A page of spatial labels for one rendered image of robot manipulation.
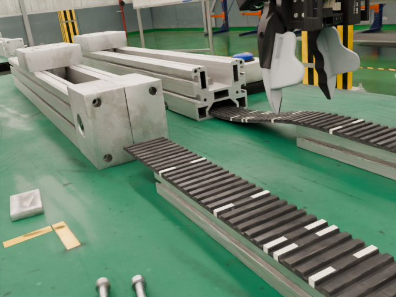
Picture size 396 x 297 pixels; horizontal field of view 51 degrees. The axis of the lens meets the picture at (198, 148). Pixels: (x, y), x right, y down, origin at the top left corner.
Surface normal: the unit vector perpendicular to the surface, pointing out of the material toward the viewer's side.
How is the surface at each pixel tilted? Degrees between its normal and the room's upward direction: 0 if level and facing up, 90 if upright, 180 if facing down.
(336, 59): 106
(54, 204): 0
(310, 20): 90
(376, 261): 0
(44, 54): 90
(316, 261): 0
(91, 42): 90
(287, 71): 73
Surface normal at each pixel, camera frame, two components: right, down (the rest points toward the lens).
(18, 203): -0.11, -0.94
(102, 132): 0.49, 0.24
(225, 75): -0.87, 0.26
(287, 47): -0.86, -0.03
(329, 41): -0.77, 0.52
